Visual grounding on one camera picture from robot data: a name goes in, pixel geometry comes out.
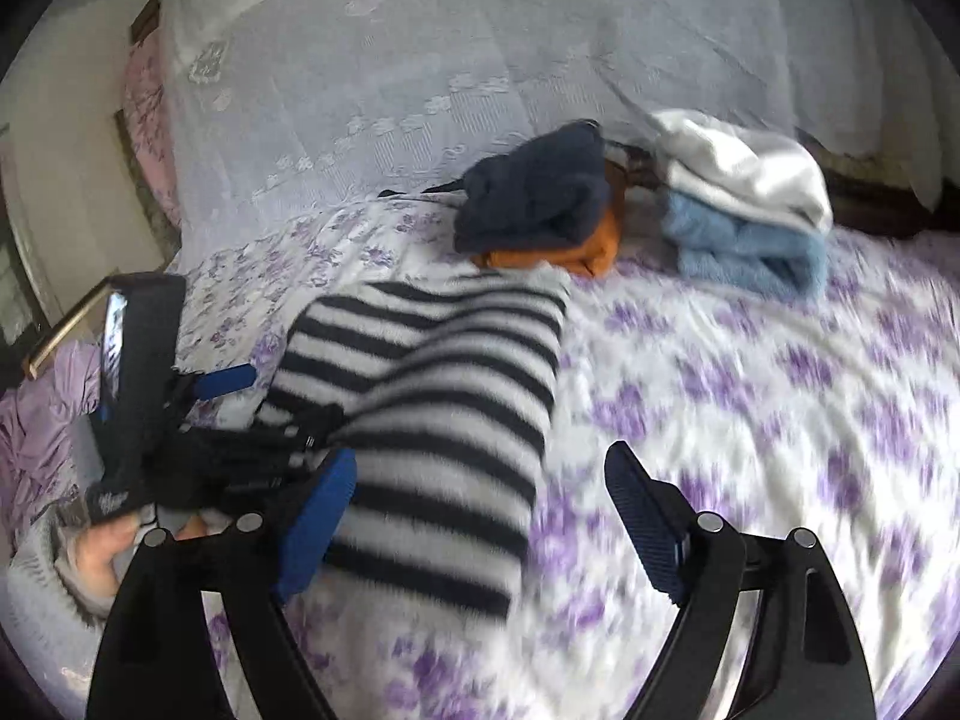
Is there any grey knit left sleeve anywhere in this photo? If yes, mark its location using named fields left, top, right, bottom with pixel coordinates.
left=2, top=500, right=112, bottom=718

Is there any lilac satin cloth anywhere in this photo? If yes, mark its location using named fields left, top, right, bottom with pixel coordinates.
left=2, top=341, right=99, bottom=546

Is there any purple floral bed sheet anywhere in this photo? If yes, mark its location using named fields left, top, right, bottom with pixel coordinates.
left=174, top=197, right=958, bottom=718

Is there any white lace curtain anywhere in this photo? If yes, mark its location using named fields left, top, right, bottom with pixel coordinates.
left=156, top=0, right=887, bottom=257

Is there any black white striped sweater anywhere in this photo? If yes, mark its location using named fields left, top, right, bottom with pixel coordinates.
left=254, top=270, right=569, bottom=622

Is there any white folded garment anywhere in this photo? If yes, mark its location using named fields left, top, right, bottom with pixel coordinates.
left=651, top=109, right=833, bottom=234

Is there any orange folded garment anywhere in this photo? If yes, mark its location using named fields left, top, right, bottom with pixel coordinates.
left=472, top=159, right=628, bottom=281

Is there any person's left hand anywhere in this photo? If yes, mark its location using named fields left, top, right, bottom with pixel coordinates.
left=70, top=512, right=226, bottom=602

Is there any navy folded garment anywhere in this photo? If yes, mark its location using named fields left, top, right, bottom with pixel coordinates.
left=454, top=121, right=612, bottom=255

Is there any wooden picture frame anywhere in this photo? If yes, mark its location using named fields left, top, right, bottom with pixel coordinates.
left=21, top=275, right=112, bottom=380

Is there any pink floral cloth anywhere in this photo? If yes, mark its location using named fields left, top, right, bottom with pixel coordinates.
left=122, top=31, right=181, bottom=229

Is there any light blue folded towel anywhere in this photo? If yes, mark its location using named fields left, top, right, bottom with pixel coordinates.
left=661, top=190, right=828, bottom=301

